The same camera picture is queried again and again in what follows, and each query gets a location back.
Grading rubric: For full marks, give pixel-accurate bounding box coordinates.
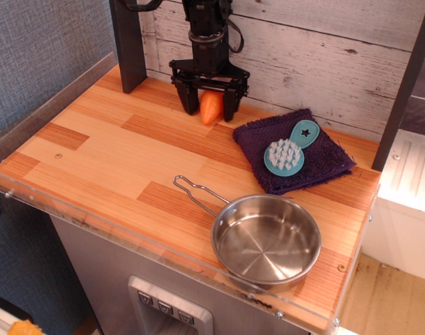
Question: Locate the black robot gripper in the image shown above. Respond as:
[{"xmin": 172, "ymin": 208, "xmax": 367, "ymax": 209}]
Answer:
[{"xmin": 170, "ymin": 31, "xmax": 250, "ymax": 122}]

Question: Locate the orange carrot toy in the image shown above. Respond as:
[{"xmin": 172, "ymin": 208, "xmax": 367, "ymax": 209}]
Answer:
[{"xmin": 200, "ymin": 91, "xmax": 224, "ymax": 125}]

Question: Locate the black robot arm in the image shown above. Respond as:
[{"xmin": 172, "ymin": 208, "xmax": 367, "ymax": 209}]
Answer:
[{"xmin": 170, "ymin": 1, "xmax": 250, "ymax": 121}]

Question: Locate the grey toy fridge cabinet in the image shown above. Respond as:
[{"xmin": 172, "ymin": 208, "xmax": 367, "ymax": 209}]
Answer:
[{"xmin": 51, "ymin": 217, "xmax": 307, "ymax": 334}]

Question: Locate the teal scrub brush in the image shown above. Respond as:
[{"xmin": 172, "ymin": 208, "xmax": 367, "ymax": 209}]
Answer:
[{"xmin": 264, "ymin": 120, "xmax": 320, "ymax": 177}]

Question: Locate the purple folded towel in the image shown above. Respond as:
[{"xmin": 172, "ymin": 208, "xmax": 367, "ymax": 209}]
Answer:
[{"xmin": 233, "ymin": 109, "xmax": 355, "ymax": 195}]

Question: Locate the silver dispenser button panel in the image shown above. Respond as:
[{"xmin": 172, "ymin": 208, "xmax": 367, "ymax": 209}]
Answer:
[{"xmin": 128, "ymin": 276, "xmax": 214, "ymax": 334}]

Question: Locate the dark grey left post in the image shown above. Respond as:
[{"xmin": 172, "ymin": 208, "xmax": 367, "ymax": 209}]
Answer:
[{"xmin": 110, "ymin": 0, "xmax": 147, "ymax": 94}]

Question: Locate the dark grey post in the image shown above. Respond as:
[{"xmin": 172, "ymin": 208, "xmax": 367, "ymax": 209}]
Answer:
[
  {"xmin": 371, "ymin": 16, "xmax": 425, "ymax": 172},
  {"xmin": 110, "ymin": 0, "xmax": 147, "ymax": 94}
]

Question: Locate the steel pan with wire handle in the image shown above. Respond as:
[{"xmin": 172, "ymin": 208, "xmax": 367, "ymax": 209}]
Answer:
[{"xmin": 190, "ymin": 194, "xmax": 322, "ymax": 293}]

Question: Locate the dark grey right post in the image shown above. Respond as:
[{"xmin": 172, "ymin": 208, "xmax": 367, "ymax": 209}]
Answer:
[{"xmin": 371, "ymin": 16, "xmax": 425, "ymax": 172}]

